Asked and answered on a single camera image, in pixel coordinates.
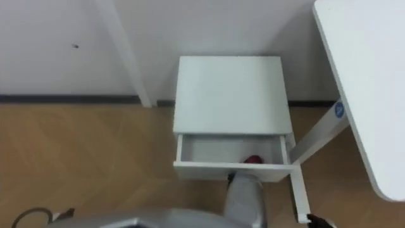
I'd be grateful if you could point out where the round blue sticker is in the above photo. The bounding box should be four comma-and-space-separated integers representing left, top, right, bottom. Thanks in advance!
334, 101, 345, 119

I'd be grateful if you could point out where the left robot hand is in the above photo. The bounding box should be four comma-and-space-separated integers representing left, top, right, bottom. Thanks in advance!
52, 208, 76, 222

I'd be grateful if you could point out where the white desk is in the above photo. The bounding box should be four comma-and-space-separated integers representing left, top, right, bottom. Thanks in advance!
289, 0, 405, 224

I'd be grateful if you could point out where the white cabinet drawer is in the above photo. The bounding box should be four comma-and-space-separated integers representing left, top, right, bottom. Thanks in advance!
173, 133, 296, 184

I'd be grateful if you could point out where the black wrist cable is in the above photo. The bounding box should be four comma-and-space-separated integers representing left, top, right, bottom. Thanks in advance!
11, 207, 54, 228

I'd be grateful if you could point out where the white bedside cabinet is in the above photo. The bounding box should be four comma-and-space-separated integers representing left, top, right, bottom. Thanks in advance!
172, 56, 294, 137

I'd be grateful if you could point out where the red soft toy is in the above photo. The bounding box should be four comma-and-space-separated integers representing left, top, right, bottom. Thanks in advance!
243, 155, 264, 165

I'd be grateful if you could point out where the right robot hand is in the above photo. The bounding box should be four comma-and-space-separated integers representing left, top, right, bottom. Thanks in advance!
306, 213, 337, 228

